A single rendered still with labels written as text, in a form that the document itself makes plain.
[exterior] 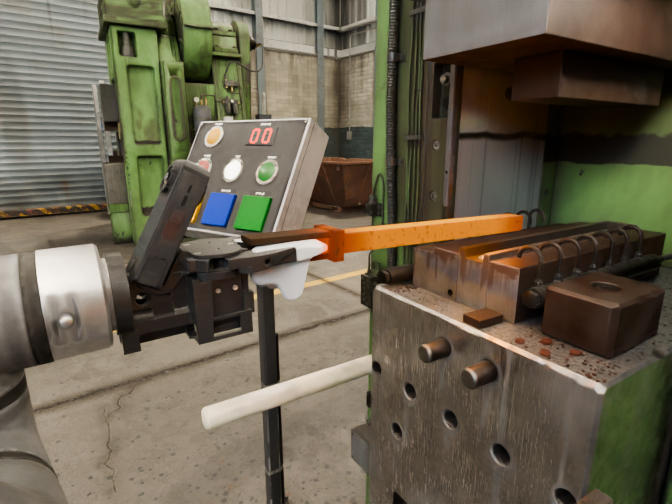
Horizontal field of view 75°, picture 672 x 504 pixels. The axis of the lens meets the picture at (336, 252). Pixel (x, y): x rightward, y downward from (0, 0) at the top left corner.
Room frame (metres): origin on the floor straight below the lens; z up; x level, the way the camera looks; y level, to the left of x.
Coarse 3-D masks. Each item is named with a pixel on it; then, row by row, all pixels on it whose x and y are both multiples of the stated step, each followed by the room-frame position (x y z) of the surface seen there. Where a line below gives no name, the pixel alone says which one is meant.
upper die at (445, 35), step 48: (432, 0) 0.70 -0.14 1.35; (480, 0) 0.62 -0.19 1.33; (528, 0) 0.56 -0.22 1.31; (576, 0) 0.57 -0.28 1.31; (624, 0) 0.62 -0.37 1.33; (432, 48) 0.69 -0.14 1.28; (480, 48) 0.62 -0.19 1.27; (528, 48) 0.62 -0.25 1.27; (576, 48) 0.62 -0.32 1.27; (624, 48) 0.63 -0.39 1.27
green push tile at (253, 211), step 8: (248, 200) 0.91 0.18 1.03; (256, 200) 0.89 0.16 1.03; (264, 200) 0.88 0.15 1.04; (240, 208) 0.91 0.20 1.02; (248, 208) 0.89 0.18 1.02; (256, 208) 0.88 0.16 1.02; (264, 208) 0.87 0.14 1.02; (240, 216) 0.89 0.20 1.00; (248, 216) 0.88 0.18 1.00; (256, 216) 0.87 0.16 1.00; (264, 216) 0.86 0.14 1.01; (240, 224) 0.88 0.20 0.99; (248, 224) 0.87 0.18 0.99; (256, 224) 0.86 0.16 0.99
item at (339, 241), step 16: (320, 224) 0.49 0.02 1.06; (400, 224) 0.54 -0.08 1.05; (416, 224) 0.54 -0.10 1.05; (432, 224) 0.54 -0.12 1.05; (448, 224) 0.55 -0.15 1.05; (464, 224) 0.57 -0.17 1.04; (480, 224) 0.59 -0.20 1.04; (496, 224) 0.60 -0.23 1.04; (512, 224) 0.62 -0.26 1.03; (256, 240) 0.41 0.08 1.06; (272, 240) 0.42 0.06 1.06; (288, 240) 0.43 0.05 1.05; (320, 240) 0.46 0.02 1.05; (336, 240) 0.45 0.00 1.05; (352, 240) 0.47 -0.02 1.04; (368, 240) 0.48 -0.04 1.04; (384, 240) 0.50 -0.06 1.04; (400, 240) 0.51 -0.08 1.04; (416, 240) 0.52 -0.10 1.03; (432, 240) 0.54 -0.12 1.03; (320, 256) 0.45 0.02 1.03; (336, 256) 0.45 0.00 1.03
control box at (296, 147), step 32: (224, 128) 1.07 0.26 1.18; (256, 128) 1.01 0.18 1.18; (288, 128) 0.96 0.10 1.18; (320, 128) 0.98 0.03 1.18; (192, 160) 1.07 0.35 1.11; (224, 160) 1.02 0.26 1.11; (256, 160) 0.96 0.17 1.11; (288, 160) 0.92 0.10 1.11; (320, 160) 0.97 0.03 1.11; (224, 192) 0.96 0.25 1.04; (256, 192) 0.92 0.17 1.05; (288, 192) 0.88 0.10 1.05; (192, 224) 0.96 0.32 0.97; (288, 224) 0.88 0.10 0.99
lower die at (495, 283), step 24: (456, 240) 0.76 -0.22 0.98; (480, 240) 0.71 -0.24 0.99; (504, 240) 0.67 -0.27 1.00; (552, 240) 0.67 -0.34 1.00; (600, 240) 0.70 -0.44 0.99; (624, 240) 0.70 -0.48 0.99; (648, 240) 0.73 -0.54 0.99; (432, 264) 0.67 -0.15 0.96; (456, 264) 0.63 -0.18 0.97; (480, 264) 0.59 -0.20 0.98; (504, 264) 0.56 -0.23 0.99; (528, 264) 0.56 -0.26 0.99; (552, 264) 0.58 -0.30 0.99; (600, 264) 0.65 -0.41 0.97; (432, 288) 0.67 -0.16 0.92; (456, 288) 0.63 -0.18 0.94; (480, 288) 0.59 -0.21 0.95; (504, 288) 0.56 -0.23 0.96; (528, 288) 0.55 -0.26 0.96; (504, 312) 0.55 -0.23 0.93; (528, 312) 0.55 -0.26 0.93
